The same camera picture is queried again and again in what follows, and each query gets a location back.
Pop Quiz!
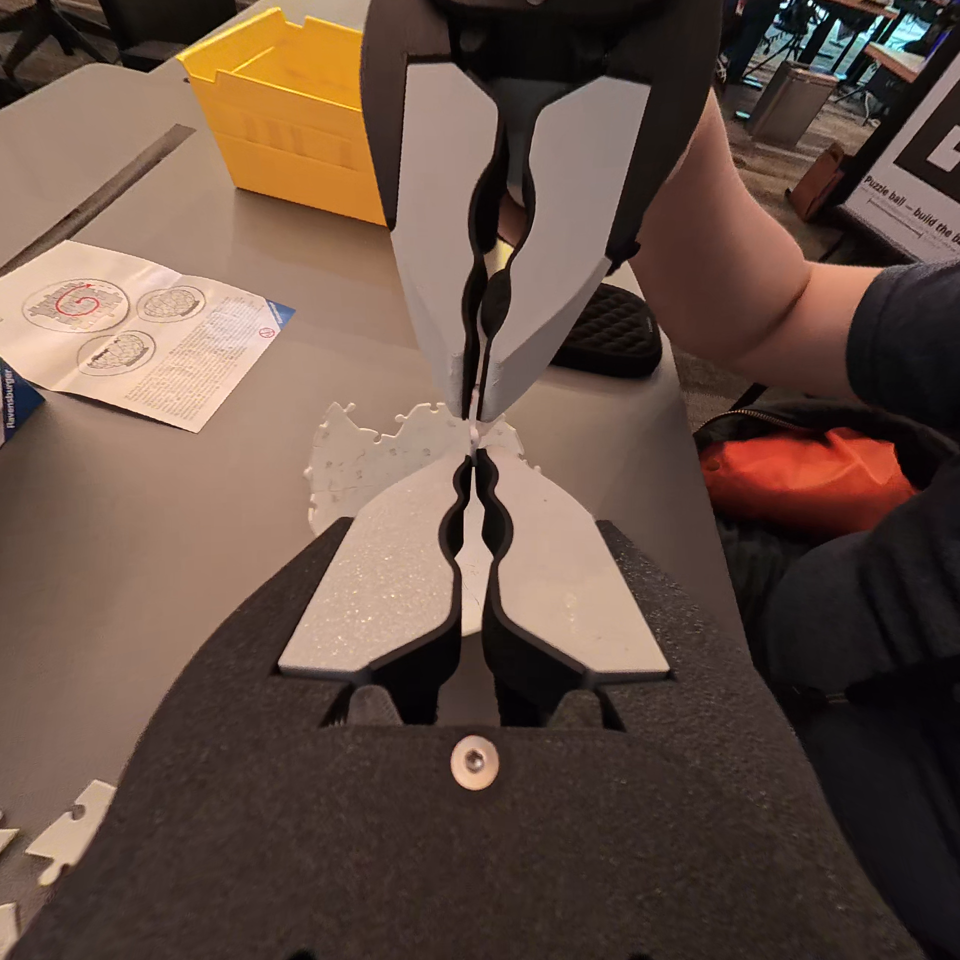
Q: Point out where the black white marker sign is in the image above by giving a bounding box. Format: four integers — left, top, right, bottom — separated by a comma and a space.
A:
836, 30, 960, 264

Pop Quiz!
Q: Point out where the yellow plastic bin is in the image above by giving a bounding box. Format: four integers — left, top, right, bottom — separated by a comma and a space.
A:
176, 7, 387, 226

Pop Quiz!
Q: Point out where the colourful puzzle box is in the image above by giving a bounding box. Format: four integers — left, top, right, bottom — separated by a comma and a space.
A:
0, 358, 46, 450

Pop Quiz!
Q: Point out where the partly built puzzle ball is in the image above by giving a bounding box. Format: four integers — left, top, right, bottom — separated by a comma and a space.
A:
303, 401, 543, 635

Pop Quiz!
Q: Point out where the grey waste bin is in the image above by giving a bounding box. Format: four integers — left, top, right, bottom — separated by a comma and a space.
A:
750, 60, 839, 149

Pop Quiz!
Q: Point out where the person's right forearm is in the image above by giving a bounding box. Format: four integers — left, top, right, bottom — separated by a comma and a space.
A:
633, 90, 888, 400

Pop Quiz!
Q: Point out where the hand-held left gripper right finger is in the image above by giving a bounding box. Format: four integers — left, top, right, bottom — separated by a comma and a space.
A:
478, 448, 672, 727

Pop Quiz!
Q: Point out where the pile of white puzzle pieces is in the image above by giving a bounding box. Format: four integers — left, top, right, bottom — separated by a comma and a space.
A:
0, 778, 117, 942

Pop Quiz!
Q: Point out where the orange object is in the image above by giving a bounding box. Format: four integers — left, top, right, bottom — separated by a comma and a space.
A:
701, 427, 920, 537

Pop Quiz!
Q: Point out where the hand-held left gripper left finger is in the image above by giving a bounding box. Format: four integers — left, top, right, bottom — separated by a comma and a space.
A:
276, 450, 472, 727

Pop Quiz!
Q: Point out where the white instruction leaflet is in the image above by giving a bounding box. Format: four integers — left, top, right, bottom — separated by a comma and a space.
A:
0, 240, 297, 435

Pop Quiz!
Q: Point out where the brown leather bag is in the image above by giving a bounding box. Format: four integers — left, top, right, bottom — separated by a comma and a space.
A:
786, 142, 846, 222

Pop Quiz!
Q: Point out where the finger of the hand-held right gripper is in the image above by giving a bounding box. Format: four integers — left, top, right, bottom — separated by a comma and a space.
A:
478, 75, 654, 423
390, 61, 501, 421

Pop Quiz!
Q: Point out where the black bag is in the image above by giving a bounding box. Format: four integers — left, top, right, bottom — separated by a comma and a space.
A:
693, 397, 957, 609

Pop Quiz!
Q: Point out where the black wrist rest pad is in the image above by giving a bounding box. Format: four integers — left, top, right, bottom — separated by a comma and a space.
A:
551, 283, 665, 380

